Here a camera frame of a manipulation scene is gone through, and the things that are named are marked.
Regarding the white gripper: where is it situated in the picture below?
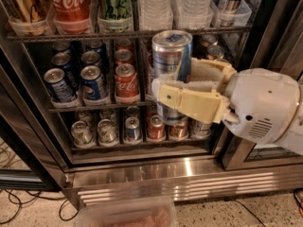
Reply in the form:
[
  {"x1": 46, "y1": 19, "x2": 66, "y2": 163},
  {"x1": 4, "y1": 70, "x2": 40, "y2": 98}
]
[{"x1": 152, "y1": 58, "x2": 301, "y2": 144}]

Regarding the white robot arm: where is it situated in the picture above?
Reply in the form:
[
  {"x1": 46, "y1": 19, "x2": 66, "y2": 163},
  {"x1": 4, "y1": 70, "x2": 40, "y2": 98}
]
[{"x1": 152, "y1": 58, "x2": 303, "y2": 155}]

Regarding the middle gold can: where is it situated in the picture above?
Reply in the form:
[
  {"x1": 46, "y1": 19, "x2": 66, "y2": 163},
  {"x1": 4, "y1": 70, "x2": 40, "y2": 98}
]
[{"x1": 205, "y1": 45, "x2": 224, "y2": 61}]

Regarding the bottom orange can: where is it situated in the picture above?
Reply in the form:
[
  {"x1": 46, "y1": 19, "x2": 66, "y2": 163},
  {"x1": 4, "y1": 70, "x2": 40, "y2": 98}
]
[{"x1": 169, "y1": 121, "x2": 188, "y2": 141}]

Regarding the bottom red can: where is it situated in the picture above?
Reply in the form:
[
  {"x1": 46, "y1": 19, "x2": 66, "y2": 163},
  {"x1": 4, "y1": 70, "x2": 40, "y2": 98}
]
[{"x1": 148, "y1": 115, "x2": 165, "y2": 140}]

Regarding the front red coca-cola can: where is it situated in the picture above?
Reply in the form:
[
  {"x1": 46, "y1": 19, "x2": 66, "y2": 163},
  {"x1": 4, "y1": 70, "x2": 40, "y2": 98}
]
[{"x1": 115, "y1": 63, "x2": 139, "y2": 97}]

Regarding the middle coca-cola can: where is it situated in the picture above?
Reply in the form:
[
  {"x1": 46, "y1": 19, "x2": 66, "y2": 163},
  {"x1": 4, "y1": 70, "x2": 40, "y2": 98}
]
[{"x1": 115, "y1": 49, "x2": 134, "y2": 65}]

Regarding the bottom blue silver can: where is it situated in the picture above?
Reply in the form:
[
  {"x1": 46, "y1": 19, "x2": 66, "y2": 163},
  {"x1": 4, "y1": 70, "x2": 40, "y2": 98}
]
[{"x1": 125, "y1": 117, "x2": 141, "y2": 141}]

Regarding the steel fridge bottom grille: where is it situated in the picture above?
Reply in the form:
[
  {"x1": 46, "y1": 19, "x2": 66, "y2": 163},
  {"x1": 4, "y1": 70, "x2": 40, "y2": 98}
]
[{"x1": 62, "y1": 157, "x2": 303, "y2": 209}]

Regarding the front right pepsi can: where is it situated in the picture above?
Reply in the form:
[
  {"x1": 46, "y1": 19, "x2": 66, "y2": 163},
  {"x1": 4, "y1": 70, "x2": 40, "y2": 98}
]
[{"x1": 80, "y1": 65, "x2": 108, "y2": 100}]

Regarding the pepsi can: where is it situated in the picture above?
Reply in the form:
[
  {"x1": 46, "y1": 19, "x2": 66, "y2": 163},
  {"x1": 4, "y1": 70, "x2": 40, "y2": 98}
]
[
  {"x1": 80, "y1": 51, "x2": 102, "y2": 67},
  {"x1": 51, "y1": 53, "x2": 80, "y2": 91},
  {"x1": 80, "y1": 65, "x2": 108, "y2": 100},
  {"x1": 44, "y1": 68, "x2": 77, "y2": 103}
]

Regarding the green la croix can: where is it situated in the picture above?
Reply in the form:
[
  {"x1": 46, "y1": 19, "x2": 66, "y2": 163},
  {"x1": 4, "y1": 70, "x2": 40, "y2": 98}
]
[{"x1": 98, "y1": 0, "x2": 132, "y2": 32}]

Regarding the middle right pepsi can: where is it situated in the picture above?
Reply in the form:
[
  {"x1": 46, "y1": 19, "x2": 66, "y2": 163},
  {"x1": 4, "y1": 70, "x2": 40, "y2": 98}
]
[{"x1": 80, "y1": 51, "x2": 102, "y2": 67}]

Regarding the bottom left silver can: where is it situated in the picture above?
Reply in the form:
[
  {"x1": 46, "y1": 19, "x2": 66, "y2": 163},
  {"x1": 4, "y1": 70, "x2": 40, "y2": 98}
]
[{"x1": 71, "y1": 120, "x2": 93, "y2": 146}]

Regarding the middle left pepsi can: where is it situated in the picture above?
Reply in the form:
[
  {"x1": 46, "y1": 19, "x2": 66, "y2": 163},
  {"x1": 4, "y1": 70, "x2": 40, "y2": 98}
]
[{"x1": 51, "y1": 53, "x2": 80, "y2": 91}]

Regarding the front left pepsi can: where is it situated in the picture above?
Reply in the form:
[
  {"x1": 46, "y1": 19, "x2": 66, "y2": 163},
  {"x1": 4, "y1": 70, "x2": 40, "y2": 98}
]
[{"x1": 44, "y1": 68, "x2": 77, "y2": 103}]

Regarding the large red coca-cola can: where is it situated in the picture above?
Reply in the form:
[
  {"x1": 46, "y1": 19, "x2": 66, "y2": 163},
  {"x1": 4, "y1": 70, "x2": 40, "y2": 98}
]
[{"x1": 51, "y1": 0, "x2": 90, "y2": 34}]

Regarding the left fridge glass door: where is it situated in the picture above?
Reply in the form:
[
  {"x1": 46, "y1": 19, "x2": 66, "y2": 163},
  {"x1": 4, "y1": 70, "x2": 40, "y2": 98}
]
[{"x1": 0, "y1": 43, "x2": 70, "y2": 190}]

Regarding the gold can top shelf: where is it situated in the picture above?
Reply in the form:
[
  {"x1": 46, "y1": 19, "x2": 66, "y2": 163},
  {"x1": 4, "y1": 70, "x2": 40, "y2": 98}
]
[{"x1": 1, "y1": 0, "x2": 51, "y2": 36}]

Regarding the bottom tea bottle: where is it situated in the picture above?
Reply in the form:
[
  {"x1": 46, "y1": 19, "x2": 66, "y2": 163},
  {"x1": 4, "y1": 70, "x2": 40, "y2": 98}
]
[{"x1": 191, "y1": 120, "x2": 211, "y2": 139}]

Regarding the brown tea bottle white cap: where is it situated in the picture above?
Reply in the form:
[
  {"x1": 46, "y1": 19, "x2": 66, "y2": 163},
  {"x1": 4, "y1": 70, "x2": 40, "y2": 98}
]
[{"x1": 147, "y1": 53, "x2": 154, "y2": 96}]

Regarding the right clear water bottle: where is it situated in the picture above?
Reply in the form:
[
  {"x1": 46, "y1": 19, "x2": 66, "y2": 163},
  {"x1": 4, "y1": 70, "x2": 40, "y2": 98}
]
[{"x1": 174, "y1": 0, "x2": 213, "y2": 30}]

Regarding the clear water bottle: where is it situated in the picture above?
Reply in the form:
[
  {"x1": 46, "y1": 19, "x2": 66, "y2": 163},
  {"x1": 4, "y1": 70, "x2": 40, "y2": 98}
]
[
  {"x1": 138, "y1": 0, "x2": 173, "y2": 30},
  {"x1": 174, "y1": 0, "x2": 213, "y2": 30}
]

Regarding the left clear water bottle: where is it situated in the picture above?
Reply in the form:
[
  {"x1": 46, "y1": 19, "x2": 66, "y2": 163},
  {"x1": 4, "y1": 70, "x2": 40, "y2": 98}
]
[{"x1": 138, "y1": 0, "x2": 173, "y2": 30}]

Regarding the clear plastic bin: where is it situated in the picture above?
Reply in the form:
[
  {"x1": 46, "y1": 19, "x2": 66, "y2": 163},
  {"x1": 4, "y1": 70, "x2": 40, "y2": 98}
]
[{"x1": 76, "y1": 197, "x2": 179, "y2": 227}]

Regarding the middle wire shelf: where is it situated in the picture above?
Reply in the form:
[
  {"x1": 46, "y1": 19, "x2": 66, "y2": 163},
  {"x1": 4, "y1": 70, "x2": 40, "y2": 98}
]
[{"x1": 46, "y1": 101, "x2": 156, "y2": 113}]

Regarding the wire shelf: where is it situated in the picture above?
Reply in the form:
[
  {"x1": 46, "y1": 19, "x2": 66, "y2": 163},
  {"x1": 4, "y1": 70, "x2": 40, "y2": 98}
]
[
  {"x1": 6, "y1": 26, "x2": 252, "y2": 43},
  {"x1": 46, "y1": 101, "x2": 156, "y2": 113}
]

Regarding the top wire shelf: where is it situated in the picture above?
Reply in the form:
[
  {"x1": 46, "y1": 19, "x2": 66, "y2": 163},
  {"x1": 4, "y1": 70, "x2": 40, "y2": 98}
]
[{"x1": 6, "y1": 26, "x2": 252, "y2": 43}]

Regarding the black floor cable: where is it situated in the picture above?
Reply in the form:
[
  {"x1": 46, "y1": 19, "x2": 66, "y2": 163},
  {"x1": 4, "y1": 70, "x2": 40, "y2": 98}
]
[{"x1": 0, "y1": 188, "x2": 80, "y2": 225}]

